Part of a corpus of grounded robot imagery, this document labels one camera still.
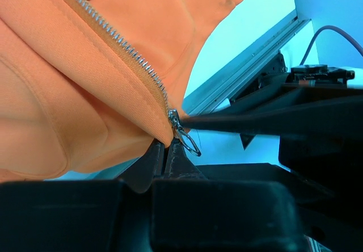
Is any aluminium table edge rail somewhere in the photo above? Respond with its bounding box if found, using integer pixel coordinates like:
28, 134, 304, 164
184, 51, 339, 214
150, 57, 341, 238
183, 10, 311, 115

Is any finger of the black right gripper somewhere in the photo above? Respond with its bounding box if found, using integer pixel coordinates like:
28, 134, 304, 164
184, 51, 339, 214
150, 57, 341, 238
180, 95, 362, 138

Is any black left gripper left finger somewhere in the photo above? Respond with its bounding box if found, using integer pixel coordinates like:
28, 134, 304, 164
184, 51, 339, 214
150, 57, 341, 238
1, 141, 165, 251

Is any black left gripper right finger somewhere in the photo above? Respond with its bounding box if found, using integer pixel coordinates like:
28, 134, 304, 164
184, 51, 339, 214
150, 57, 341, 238
141, 138, 311, 252

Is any orange jacket with pink lining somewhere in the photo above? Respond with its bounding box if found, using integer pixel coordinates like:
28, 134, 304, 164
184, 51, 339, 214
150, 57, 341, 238
1, 0, 243, 182

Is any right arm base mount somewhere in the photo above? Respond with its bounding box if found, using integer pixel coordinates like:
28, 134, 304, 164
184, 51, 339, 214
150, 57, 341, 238
229, 52, 288, 103

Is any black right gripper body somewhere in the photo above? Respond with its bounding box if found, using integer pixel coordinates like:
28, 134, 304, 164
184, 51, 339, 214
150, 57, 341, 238
198, 83, 363, 252

